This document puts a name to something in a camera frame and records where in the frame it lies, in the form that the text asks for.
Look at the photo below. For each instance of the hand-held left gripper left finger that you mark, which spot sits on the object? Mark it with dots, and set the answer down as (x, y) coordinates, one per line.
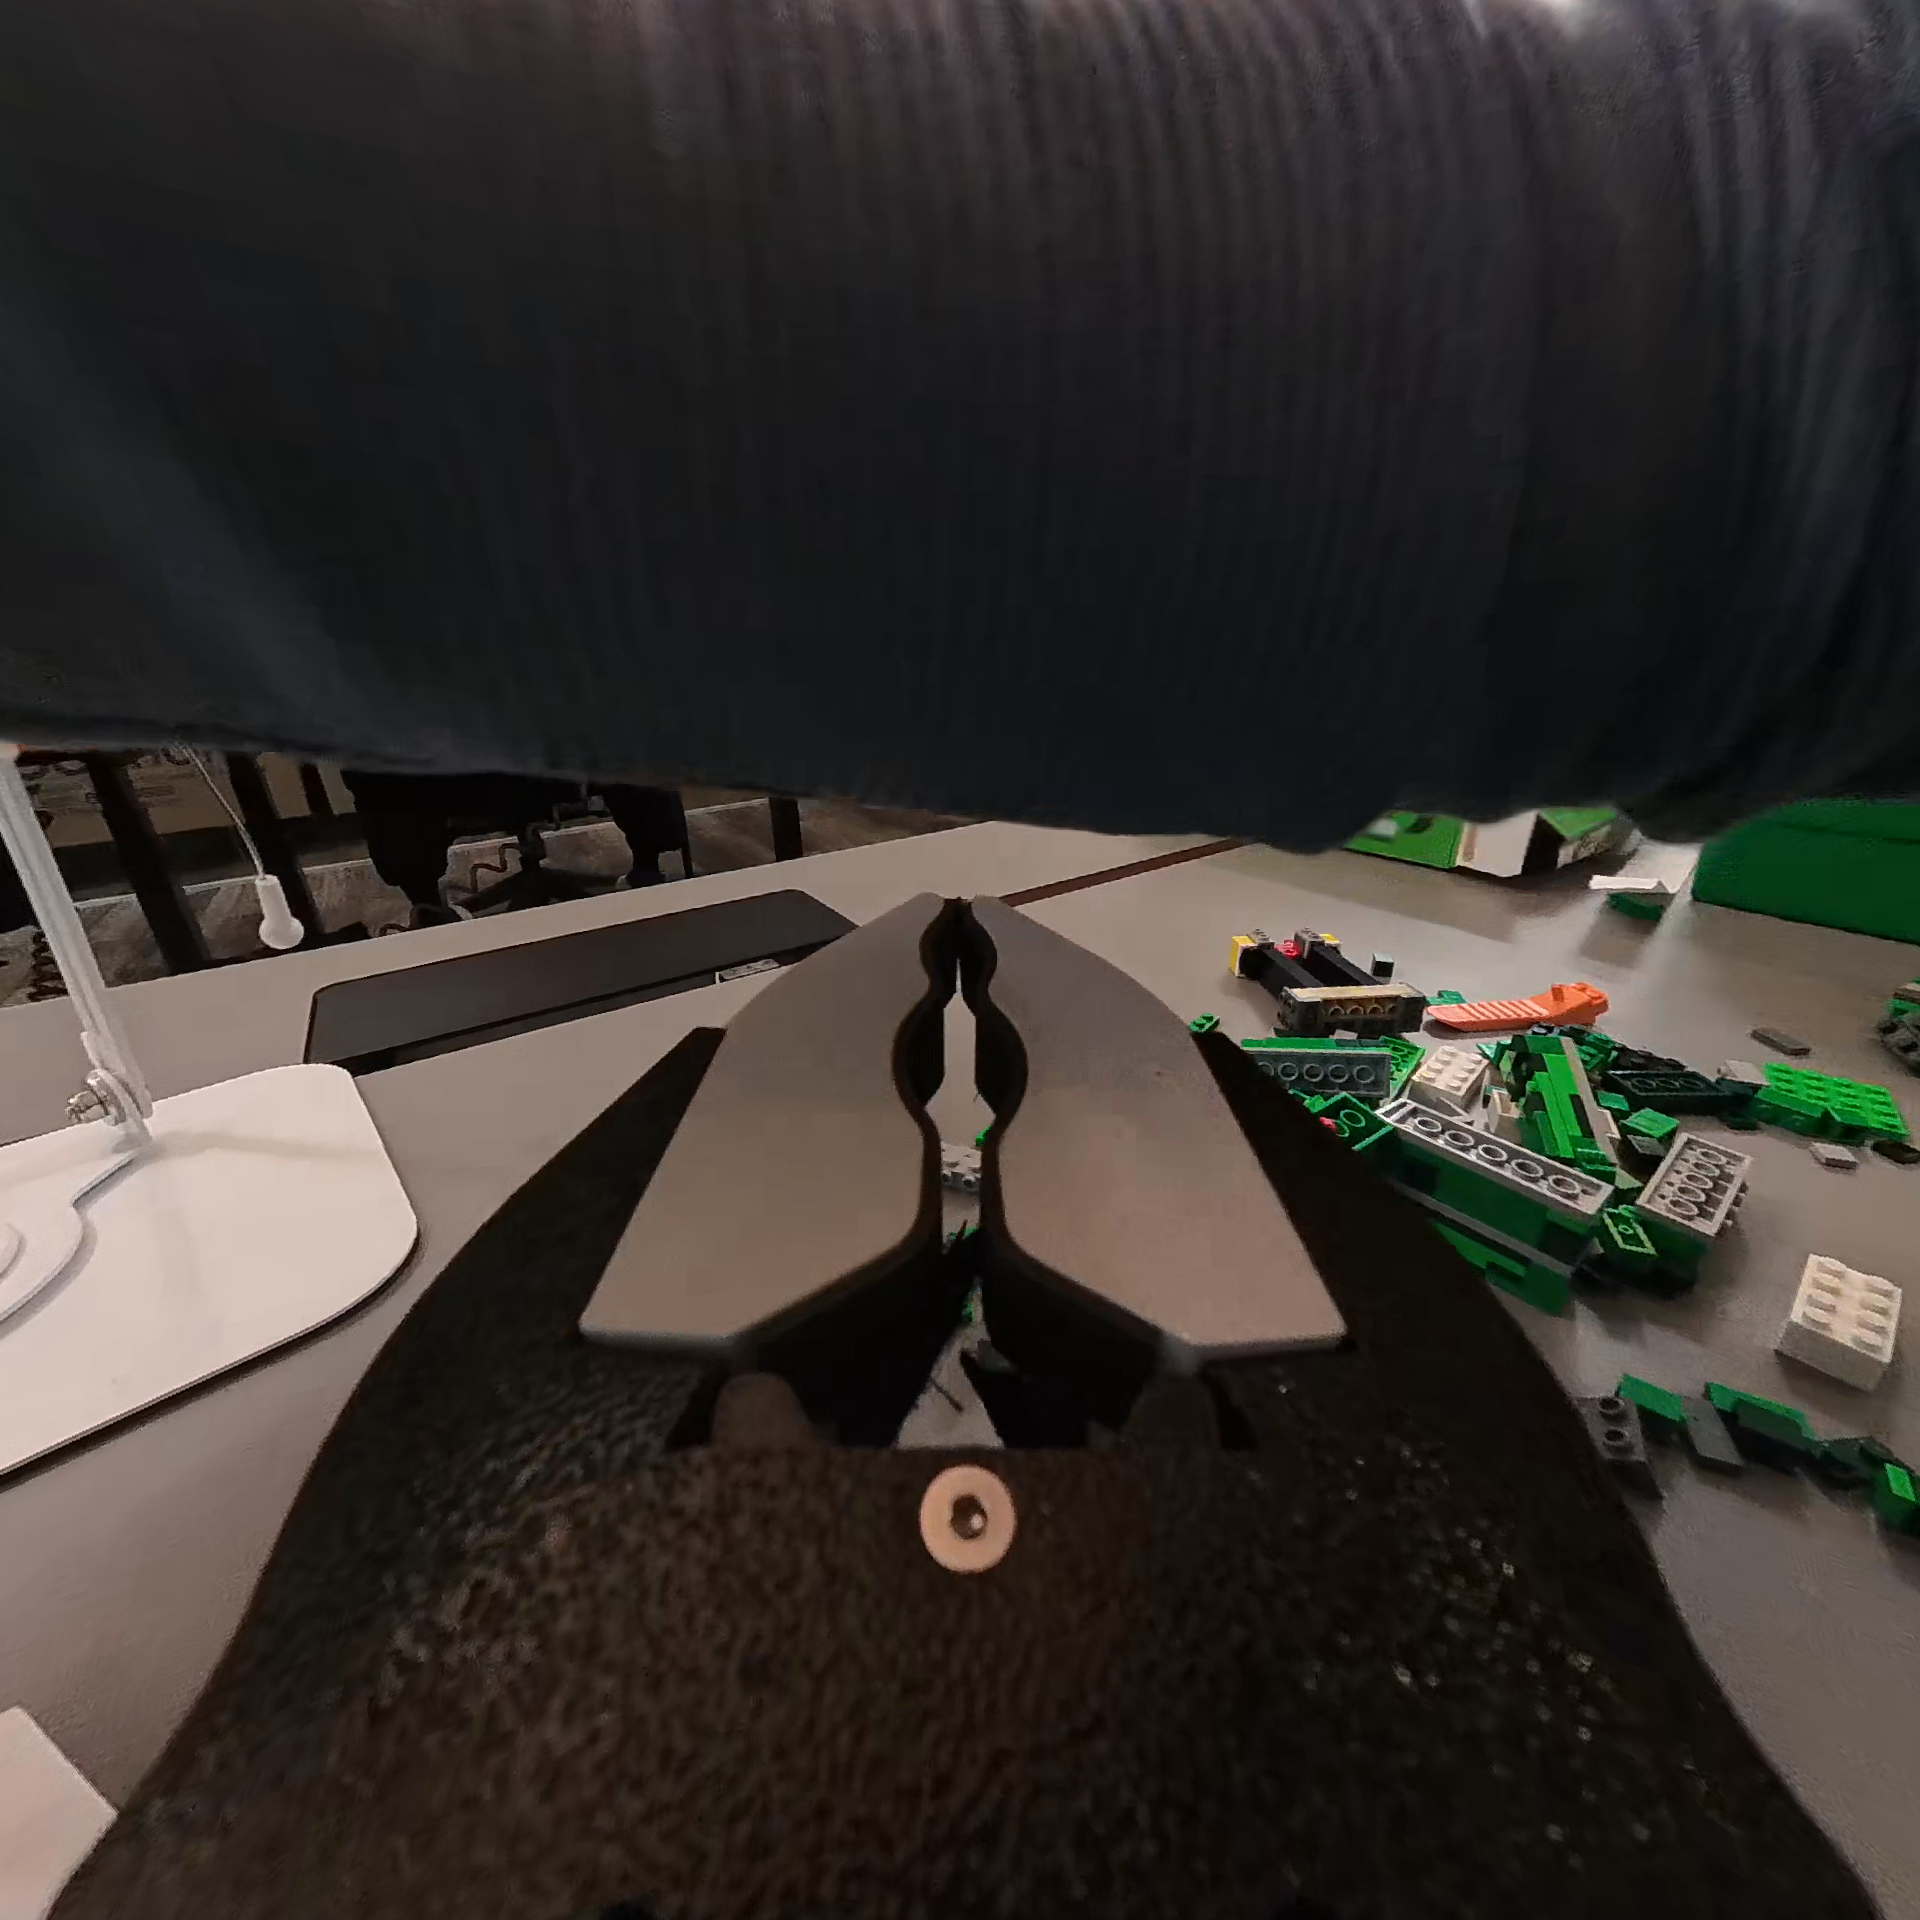
(751, 1170)

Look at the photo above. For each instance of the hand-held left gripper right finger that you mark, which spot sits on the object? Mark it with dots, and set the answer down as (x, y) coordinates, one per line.
(1155, 1184)

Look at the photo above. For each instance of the grey desk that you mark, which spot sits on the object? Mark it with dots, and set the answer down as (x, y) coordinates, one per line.
(493, 1095)

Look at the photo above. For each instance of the small yellow black brick car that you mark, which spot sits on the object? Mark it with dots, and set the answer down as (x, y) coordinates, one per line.
(1329, 991)

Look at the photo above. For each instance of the black flat device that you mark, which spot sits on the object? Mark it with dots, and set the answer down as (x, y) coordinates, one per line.
(569, 974)

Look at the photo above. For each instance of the grey long studded brick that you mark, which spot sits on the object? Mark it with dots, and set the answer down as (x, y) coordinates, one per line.
(1499, 1161)

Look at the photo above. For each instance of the orange brick separator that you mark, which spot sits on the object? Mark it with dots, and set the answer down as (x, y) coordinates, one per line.
(1515, 1009)

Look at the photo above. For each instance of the pile of green bricks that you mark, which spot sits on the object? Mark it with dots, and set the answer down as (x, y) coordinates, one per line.
(1546, 1080)

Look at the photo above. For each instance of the open cardboard box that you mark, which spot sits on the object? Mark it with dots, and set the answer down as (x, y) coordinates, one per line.
(1440, 840)

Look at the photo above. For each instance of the black office chair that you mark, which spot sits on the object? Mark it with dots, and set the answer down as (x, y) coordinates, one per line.
(434, 840)

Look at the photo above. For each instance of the white book stand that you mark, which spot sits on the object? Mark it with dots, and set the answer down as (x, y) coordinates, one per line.
(224, 1245)

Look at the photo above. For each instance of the grey short studded brick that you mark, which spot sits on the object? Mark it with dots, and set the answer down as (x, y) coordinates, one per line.
(1695, 1184)

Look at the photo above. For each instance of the cluster of small mixed bricks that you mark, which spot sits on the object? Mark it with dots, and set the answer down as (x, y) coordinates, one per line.
(1762, 1422)

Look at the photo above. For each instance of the white studded brick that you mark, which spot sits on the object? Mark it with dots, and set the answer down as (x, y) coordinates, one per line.
(1842, 1320)

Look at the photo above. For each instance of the green cardboard box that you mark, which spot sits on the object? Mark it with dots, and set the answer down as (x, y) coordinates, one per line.
(1816, 869)

